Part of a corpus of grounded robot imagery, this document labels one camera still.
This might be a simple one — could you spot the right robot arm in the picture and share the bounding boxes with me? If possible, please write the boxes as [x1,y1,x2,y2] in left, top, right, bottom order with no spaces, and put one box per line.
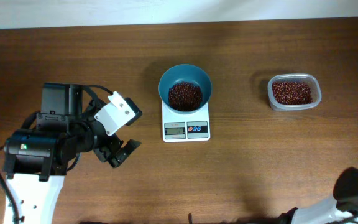
[276,167,358,224]

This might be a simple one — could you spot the red beans in bowl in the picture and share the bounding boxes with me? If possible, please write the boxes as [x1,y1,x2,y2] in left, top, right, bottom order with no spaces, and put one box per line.
[168,82,203,111]

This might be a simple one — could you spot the white digital kitchen scale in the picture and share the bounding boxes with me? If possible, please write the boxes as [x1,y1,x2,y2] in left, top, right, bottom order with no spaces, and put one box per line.
[162,103,211,142]

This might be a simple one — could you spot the clear plastic container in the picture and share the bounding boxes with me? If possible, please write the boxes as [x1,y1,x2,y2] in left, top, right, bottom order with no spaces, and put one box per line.
[267,73,322,111]

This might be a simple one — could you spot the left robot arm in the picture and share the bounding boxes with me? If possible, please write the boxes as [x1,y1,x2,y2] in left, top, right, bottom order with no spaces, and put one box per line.
[2,83,142,223]

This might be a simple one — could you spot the teal plastic bowl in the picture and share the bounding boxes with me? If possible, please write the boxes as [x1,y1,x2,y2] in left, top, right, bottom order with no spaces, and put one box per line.
[158,64,213,111]

